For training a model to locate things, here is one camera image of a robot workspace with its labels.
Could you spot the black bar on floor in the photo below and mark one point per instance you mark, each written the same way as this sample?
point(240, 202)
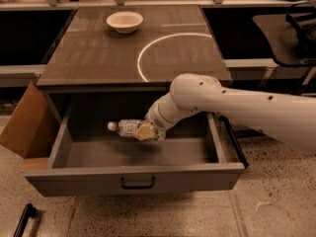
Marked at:
point(28, 212)

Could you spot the black drawer handle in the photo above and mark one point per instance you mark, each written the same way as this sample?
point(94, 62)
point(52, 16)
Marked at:
point(127, 184)

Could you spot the black drawer side rail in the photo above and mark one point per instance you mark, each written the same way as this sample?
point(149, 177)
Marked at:
point(235, 142)

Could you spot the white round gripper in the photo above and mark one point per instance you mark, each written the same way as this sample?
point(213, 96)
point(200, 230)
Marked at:
point(155, 118)

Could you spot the white ceramic bowl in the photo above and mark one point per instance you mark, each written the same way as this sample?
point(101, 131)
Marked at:
point(124, 22)

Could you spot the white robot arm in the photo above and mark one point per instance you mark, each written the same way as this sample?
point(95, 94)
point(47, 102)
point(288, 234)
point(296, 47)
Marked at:
point(257, 110)

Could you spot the clear plastic water bottle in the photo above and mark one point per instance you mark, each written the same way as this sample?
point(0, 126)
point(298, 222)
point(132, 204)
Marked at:
point(127, 128)

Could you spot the brown cardboard box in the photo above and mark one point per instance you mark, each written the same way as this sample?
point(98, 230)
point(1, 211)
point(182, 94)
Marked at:
point(31, 130)

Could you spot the grey open top drawer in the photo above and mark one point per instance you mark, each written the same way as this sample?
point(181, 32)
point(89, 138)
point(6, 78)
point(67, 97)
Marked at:
point(88, 160)

